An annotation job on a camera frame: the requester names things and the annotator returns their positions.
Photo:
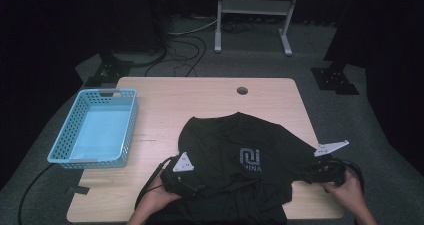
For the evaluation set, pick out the person's left hand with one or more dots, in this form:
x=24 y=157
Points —
x=155 y=198

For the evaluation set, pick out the black stand base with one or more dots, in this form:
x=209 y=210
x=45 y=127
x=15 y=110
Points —
x=335 y=80
x=110 y=70

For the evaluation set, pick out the light blue plastic basket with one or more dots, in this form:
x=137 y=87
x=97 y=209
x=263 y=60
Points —
x=100 y=135

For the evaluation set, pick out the black T-shirt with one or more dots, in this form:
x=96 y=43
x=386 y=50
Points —
x=226 y=151

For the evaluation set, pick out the person's right hand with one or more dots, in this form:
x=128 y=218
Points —
x=350 y=191

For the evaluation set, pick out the white metal stand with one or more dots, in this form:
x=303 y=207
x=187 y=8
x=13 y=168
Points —
x=255 y=6

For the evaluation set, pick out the black tape strip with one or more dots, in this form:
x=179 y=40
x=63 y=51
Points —
x=80 y=189

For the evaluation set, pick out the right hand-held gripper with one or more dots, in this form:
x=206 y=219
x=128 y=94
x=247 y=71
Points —
x=328 y=171

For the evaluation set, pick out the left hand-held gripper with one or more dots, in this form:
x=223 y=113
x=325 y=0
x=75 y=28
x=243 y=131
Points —
x=176 y=181

